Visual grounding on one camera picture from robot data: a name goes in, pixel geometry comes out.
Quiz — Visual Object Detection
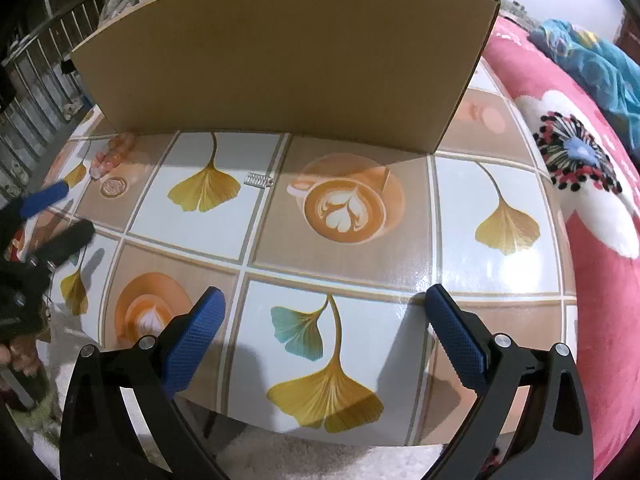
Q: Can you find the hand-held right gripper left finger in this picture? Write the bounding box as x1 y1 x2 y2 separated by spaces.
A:
59 287 227 480

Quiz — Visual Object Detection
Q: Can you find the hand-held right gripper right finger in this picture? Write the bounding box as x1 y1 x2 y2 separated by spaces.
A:
425 284 595 480

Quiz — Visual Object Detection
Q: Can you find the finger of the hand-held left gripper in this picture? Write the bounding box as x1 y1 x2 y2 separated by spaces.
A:
14 182 70 224
29 221 97 268

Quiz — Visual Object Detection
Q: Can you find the pink bead bracelet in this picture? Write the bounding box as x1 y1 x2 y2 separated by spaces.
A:
90 133 137 179

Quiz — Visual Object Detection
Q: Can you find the brown cardboard box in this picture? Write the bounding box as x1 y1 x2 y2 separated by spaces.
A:
70 0 501 155

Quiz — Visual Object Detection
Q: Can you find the person's left forearm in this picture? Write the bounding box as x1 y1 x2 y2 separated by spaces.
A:
9 337 41 378

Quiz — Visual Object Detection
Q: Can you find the metal railing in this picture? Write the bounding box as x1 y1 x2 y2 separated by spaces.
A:
0 0 103 196

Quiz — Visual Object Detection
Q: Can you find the pink floral blanket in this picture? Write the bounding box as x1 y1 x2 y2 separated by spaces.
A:
480 15 640 480

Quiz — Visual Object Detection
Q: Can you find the white fluffy rug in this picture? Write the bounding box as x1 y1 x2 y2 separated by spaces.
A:
220 427 446 480

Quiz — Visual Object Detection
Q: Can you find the pile of clothes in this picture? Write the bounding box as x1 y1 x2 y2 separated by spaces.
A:
100 0 138 18

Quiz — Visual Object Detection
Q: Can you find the blue blanket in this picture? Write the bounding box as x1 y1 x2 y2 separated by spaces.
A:
529 18 640 126

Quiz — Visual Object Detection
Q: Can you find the dark red door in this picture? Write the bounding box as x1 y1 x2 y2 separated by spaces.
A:
619 10 640 56

